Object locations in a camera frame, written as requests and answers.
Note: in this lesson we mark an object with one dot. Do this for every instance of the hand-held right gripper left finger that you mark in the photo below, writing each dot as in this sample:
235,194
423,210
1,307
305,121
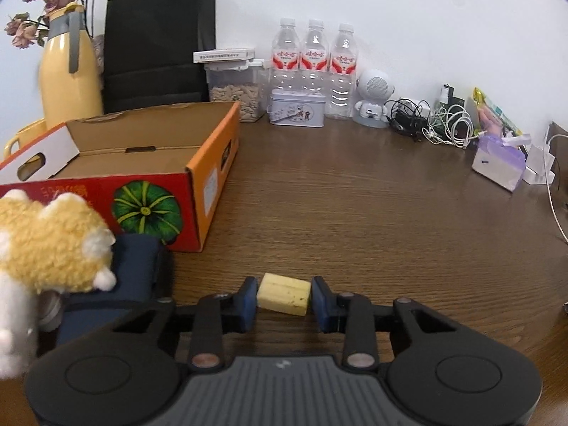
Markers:
249,304

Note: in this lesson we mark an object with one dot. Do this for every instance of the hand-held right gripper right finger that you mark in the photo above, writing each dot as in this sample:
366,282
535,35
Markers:
320,306

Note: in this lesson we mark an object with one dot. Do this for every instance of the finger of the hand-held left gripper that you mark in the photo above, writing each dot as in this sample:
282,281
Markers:
88,324
137,262

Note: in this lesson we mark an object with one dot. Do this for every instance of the yellow sponge block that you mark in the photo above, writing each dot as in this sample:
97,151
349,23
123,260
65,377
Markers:
284,295

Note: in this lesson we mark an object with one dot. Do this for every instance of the cream and white plush toy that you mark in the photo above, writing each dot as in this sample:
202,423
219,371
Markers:
49,244

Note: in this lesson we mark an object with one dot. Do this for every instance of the red orange cardboard box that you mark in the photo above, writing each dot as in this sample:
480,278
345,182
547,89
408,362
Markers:
202,186

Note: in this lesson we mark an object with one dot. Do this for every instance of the yellow mug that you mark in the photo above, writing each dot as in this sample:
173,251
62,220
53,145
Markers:
31,135

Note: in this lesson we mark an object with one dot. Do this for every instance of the clear container of seeds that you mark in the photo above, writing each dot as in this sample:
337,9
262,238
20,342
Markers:
233,97

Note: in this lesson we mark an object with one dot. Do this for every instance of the yellow thermos jug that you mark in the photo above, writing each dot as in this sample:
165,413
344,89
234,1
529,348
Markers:
66,84

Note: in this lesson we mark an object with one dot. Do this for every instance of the grey printed tin box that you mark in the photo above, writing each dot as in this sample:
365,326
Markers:
295,111

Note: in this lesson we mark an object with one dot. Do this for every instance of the flat white box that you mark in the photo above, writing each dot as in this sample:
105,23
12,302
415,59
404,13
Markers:
222,55

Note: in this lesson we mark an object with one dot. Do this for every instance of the white robot speaker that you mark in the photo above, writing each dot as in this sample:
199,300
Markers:
375,88

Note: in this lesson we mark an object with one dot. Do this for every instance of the black paper bag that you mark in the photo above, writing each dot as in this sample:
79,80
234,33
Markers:
155,35

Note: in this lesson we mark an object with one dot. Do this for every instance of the purple tissue pack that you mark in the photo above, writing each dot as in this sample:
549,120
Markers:
499,164

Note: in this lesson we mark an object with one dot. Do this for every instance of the clear water bottle red label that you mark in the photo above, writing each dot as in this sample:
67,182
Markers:
285,60
342,75
315,60

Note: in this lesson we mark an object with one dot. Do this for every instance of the black and white charger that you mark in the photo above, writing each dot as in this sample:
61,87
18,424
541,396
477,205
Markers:
451,97

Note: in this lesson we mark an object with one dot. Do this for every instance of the yellow green snack packet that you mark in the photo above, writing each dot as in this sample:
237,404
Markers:
495,115

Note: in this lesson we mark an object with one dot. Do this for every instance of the white power adapter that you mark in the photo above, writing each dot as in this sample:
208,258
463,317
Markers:
540,164

